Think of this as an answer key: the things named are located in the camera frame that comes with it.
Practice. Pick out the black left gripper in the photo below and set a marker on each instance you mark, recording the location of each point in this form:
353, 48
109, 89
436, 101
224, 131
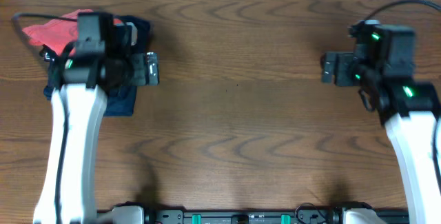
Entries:
139, 78

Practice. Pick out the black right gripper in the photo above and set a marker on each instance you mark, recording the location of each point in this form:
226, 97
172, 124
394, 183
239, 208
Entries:
346, 60

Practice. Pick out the red soccer t-shirt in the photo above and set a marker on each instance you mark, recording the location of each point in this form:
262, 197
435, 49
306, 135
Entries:
55, 34

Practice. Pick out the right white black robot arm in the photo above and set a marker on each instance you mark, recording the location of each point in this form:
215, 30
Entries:
409, 111

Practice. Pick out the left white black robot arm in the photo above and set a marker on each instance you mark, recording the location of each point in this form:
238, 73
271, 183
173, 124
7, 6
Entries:
68, 190

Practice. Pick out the folded navy blue shirt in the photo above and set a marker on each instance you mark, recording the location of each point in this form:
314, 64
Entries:
121, 101

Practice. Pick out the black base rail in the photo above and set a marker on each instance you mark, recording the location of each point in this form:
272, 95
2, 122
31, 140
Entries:
352, 212

